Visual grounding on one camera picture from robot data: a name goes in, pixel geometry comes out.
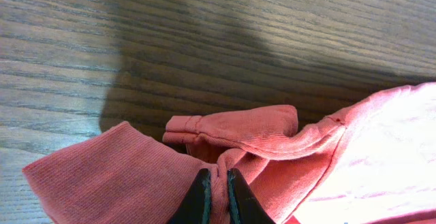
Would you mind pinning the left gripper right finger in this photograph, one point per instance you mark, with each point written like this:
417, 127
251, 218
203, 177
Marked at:
244, 207

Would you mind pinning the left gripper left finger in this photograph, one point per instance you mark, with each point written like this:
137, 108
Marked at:
196, 206

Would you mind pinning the orange soccer t-shirt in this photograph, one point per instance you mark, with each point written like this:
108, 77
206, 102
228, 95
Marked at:
373, 162

